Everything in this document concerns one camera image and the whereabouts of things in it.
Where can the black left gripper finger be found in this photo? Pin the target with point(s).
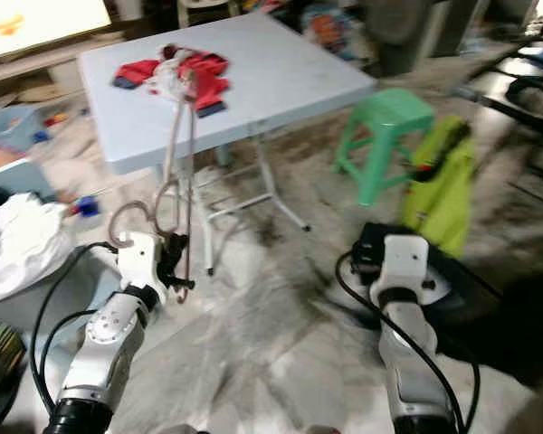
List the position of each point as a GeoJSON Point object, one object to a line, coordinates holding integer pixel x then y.
{"type": "Point", "coordinates": [185, 251]}

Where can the pink plastic hanger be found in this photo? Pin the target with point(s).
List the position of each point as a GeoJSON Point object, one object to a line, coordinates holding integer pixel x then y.
{"type": "Point", "coordinates": [190, 181]}

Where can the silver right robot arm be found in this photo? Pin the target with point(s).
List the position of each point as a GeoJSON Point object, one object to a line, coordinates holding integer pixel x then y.
{"type": "Point", "coordinates": [412, 362]}

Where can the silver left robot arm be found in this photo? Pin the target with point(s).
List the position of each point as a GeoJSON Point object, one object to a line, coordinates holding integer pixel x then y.
{"type": "Point", "coordinates": [104, 362]}

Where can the lime green shirt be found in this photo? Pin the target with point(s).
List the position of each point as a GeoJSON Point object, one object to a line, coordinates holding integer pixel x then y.
{"type": "Point", "coordinates": [439, 199]}

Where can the small blue toy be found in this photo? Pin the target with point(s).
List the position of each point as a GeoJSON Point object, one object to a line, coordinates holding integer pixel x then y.
{"type": "Point", "coordinates": [86, 208]}

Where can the green plastic stool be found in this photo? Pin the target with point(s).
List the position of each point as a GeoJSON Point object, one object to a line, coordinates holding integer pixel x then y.
{"type": "Point", "coordinates": [385, 108]}

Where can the light blue plastic chair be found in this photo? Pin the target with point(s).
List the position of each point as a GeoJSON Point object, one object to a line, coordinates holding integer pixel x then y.
{"type": "Point", "coordinates": [18, 176]}

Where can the red garment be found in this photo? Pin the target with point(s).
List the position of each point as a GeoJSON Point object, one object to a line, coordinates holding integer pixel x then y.
{"type": "Point", "coordinates": [140, 70]}

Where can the white folding table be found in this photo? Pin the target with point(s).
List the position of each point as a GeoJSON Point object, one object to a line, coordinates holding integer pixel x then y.
{"type": "Point", "coordinates": [290, 81]}

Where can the black metal drying rack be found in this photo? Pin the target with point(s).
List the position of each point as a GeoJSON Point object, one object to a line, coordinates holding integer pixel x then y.
{"type": "Point", "coordinates": [516, 108]}

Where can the blue toy bin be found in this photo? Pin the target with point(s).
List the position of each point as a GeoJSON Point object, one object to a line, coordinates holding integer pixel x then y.
{"type": "Point", "coordinates": [9, 127]}

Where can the grey air purifier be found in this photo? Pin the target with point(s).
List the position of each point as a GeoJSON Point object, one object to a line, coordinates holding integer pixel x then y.
{"type": "Point", "coordinates": [407, 36]}

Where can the colourful baby bouncer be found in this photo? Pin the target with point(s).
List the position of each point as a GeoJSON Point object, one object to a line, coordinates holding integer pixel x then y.
{"type": "Point", "coordinates": [328, 27]}

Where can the white television stand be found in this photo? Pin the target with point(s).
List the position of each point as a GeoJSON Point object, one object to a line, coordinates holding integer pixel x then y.
{"type": "Point", "coordinates": [63, 56]}

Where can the television screen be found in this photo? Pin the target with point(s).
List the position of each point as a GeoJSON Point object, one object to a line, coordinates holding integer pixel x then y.
{"type": "Point", "coordinates": [36, 23]}

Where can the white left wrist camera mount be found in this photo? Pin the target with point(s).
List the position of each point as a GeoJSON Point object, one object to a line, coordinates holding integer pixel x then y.
{"type": "Point", "coordinates": [143, 262]}

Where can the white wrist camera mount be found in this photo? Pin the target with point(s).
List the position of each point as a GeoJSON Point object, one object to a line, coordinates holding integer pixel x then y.
{"type": "Point", "coordinates": [143, 262]}
{"type": "Point", "coordinates": [403, 262]}

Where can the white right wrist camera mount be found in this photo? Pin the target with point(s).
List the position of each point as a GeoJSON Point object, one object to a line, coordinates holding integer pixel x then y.
{"type": "Point", "coordinates": [403, 262]}

